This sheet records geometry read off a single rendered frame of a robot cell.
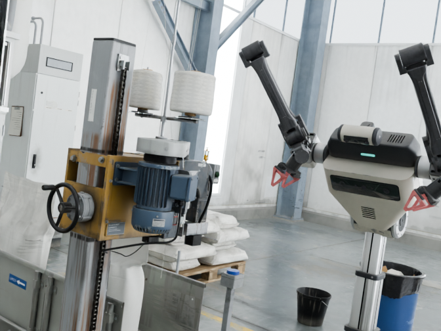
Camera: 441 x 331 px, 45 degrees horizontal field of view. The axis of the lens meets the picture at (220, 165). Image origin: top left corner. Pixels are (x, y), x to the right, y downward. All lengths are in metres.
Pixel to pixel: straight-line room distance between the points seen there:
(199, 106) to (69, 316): 0.93
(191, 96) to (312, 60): 9.04
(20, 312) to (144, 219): 1.15
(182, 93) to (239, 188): 7.81
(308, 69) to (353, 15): 1.34
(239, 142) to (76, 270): 7.61
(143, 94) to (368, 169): 0.96
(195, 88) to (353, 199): 0.85
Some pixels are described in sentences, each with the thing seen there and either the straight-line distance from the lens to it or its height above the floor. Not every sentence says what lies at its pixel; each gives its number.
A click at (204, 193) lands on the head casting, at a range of 2.38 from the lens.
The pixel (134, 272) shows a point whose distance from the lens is 2.54.
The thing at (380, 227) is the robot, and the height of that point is 1.16.
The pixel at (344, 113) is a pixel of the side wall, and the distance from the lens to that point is 10.75.
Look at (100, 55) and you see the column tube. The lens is 2.05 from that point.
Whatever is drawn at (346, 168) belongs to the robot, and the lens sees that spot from 2.28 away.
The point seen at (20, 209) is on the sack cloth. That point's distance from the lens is 3.18.
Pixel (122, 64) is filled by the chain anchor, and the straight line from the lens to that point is 2.02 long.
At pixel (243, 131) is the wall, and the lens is 9.61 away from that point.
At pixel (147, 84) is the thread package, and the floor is 1.63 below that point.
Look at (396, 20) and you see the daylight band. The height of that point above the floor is 4.03.
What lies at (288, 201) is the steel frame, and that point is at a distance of 10.92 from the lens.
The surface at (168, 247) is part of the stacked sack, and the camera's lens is 5.06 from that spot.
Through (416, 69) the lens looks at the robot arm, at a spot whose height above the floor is 1.75.
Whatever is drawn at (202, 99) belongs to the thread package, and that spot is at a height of 1.58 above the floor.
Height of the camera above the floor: 1.45
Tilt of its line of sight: 3 degrees down
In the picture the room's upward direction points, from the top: 8 degrees clockwise
